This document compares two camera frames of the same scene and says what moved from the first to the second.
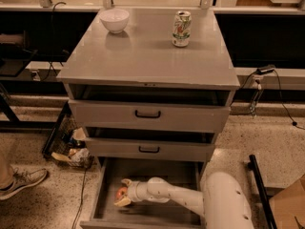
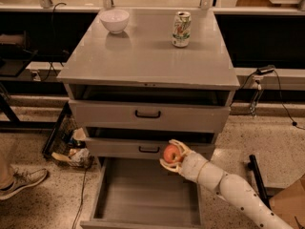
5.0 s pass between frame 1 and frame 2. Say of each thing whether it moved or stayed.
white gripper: moved
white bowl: stayed
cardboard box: stayed
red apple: moved
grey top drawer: stayed
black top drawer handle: stayed
